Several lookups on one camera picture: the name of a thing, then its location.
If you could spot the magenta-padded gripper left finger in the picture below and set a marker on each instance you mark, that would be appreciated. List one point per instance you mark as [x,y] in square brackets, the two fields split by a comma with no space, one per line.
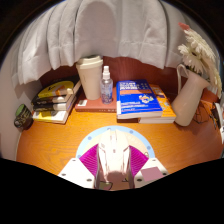
[75,171]

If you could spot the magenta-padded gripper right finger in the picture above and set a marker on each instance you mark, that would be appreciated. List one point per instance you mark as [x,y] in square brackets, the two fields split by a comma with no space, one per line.
[151,171]

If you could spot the pink computer mouse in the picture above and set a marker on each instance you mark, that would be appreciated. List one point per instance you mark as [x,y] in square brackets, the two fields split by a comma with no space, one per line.
[114,153]

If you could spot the round cartoon-print mouse pad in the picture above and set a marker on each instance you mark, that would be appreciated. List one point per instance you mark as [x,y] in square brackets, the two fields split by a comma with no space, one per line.
[87,141]

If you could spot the yellow and white book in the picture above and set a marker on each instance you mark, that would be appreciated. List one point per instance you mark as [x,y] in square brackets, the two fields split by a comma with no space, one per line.
[50,116]

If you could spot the orange book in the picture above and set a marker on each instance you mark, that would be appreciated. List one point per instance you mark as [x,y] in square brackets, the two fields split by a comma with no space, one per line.
[166,106]

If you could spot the brown book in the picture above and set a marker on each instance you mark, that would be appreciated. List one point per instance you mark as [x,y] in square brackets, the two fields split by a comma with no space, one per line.
[90,105]

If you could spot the blue book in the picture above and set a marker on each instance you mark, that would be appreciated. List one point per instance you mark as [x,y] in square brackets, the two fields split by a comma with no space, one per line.
[136,98]

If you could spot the green and dark mug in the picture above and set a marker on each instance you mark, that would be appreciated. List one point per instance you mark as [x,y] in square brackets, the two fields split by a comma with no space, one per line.
[23,116]

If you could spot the white ceramic pitcher vase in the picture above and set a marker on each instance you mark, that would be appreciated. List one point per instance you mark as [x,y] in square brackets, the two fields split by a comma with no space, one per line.
[188,103]

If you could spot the silver laptop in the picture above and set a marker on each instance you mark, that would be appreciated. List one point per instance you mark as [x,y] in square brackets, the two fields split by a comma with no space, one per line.
[220,123]

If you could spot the clear spray bottle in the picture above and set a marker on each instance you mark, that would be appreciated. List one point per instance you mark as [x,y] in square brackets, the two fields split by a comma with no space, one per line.
[106,88]

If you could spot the cream lidded travel cup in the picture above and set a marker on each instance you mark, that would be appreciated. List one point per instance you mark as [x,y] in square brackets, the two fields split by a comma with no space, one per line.
[90,78]

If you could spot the white flower bouquet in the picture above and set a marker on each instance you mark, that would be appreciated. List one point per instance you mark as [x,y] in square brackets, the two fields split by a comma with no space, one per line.
[200,50]

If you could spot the white curtain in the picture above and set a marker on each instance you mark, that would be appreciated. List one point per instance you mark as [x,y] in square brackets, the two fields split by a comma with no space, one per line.
[116,30]

